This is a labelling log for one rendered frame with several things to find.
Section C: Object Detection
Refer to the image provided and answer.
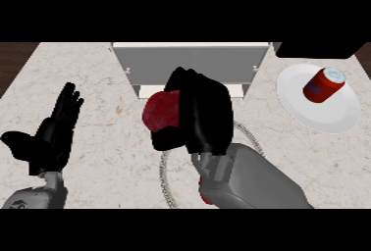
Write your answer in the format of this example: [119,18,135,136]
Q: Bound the grey tiered shelf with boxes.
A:
[110,42,273,100]

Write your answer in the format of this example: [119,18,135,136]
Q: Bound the red soda can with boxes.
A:
[302,67,348,104]

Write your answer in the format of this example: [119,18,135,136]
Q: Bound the black appliance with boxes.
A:
[273,42,370,60]

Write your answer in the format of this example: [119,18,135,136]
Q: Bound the white round plate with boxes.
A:
[276,63,363,135]

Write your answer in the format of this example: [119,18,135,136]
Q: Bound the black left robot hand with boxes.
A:
[0,81,86,176]

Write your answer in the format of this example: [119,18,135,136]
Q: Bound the red pear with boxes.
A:
[141,90,184,133]

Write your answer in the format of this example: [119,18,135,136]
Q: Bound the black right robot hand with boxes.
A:
[150,66,236,156]

